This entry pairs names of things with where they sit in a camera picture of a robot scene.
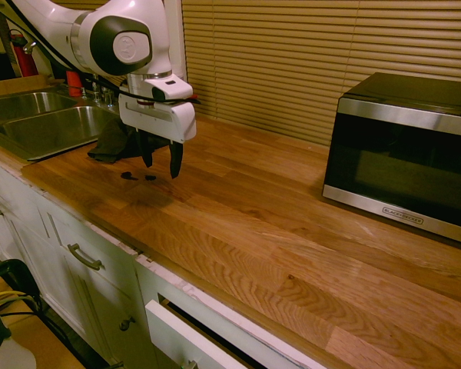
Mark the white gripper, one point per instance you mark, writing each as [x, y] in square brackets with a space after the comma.
[157, 119]

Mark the dark grey cloth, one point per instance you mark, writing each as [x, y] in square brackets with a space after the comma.
[111, 142]

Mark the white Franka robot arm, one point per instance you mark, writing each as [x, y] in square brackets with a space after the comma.
[111, 42]

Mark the chrome faucet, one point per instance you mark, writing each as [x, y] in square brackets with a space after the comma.
[97, 90]

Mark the red container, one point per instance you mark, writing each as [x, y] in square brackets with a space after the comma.
[73, 82]

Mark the stainless steel sink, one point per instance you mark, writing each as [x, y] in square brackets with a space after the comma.
[50, 127]

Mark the white lower cabinet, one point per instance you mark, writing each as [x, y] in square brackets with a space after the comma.
[61, 246]

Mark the red fire extinguisher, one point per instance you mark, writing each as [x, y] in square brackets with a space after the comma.
[25, 59]

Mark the wide tan window blind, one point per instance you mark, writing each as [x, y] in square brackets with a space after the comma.
[311, 61]

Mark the open white drawer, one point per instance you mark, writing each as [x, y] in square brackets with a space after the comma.
[184, 338]

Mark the black steel microwave oven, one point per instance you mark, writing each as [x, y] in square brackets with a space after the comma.
[399, 153]

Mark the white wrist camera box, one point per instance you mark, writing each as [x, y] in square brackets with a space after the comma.
[169, 89]

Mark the black metal cart frame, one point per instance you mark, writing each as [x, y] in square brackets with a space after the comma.
[19, 269]

